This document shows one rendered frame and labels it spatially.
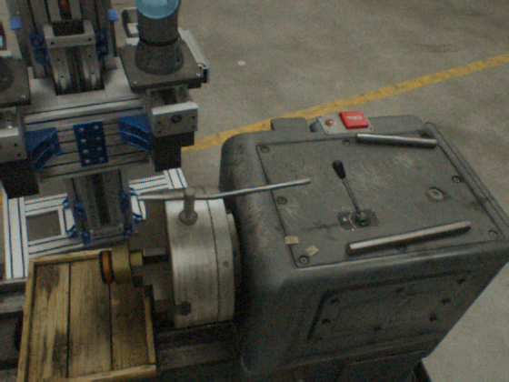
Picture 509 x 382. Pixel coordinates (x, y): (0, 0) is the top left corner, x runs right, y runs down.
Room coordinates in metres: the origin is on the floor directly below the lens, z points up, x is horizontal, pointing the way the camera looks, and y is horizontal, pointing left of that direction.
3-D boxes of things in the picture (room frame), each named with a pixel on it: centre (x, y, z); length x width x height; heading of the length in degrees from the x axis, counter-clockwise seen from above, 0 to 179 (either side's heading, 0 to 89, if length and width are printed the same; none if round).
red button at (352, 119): (1.01, -0.23, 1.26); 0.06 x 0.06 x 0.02; 19
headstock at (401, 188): (0.80, -0.25, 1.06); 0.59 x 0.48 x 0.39; 109
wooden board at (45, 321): (0.57, 0.36, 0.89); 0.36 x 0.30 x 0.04; 19
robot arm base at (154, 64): (1.30, 0.35, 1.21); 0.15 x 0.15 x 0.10
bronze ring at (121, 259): (0.60, 0.27, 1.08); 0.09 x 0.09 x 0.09; 20
